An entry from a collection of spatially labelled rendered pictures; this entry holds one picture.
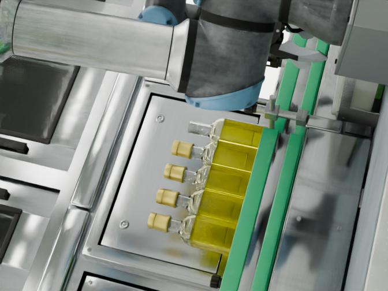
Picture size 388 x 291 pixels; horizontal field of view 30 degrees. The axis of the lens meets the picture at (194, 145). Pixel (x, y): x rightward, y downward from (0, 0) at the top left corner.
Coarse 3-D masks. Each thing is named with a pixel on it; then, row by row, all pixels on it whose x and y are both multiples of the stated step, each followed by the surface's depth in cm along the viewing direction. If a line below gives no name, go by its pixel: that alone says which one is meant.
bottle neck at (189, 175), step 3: (186, 171) 155; (189, 171) 155; (192, 171) 155; (195, 171) 155; (186, 174) 155; (189, 174) 155; (192, 174) 155; (183, 177) 155; (186, 177) 155; (189, 177) 155; (192, 177) 154; (183, 180) 156; (186, 180) 155; (189, 180) 155; (192, 180) 155; (192, 183) 155
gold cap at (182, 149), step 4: (176, 140) 159; (176, 144) 158; (180, 144) 158; (184, 144) 158; (188, 144) 158; (192, 144) 158; (172, 148) 158; (176, 148) 158; (180, 148) 157; (184, 148) 157; (188, 148) 157; (172, 152) 158; (176, 152) 158; (180, 152) 158; (184, 152) 157; (188, 152) 157; (184, 156) 158; (188, 156) 157
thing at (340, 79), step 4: (340, 76) 131; (340, 80) 132; (344, 80) 134; (336, 84) 135; (340, 84) 133; (336, 88) 135; (340, 88) 135; (336, 92) 136; (340, 92) 138; (336, 96) 138; (340, 96) 139; (336, 100) 139; (340, 100) 140; (336, 104) 140; (332, 108) 143; (336, 108) 142; (332, 112) 144; (336, 112) 146
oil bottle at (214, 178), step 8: (200, 168) 154; (208, 168) 153; (216, 168) 153; (224, 168) 153; (200, 176) 153; (208, 176) 153; (216, 176) 152; (224, 176) 152; (232, 176) 152; (240, 176) 152; (248, 176) 152; (200, 184) 152; (208, 184) 152; (216, 184) 152; (224, 184) 151; (232, 184) 151; (240, 184) 151; (224, 192) 151; (232, 192) 151; (240, 192) 150
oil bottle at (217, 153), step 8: (208, 144) 156; (216, 144) 156; (224, 144) 155; (232, 144) 155; (208, 152) 155; (216, 152) 155; (224, 152) 155; (232, 152) 154; (240, 152) 154; (248, 152) 154; (208, 160) 154; (216, 160) 154; (224, 160) 154; (232, 160) 154; (240, 160) 154; (248, 160) 153; (232, 168) 154; (240, 168) 153; (248, 168) 153
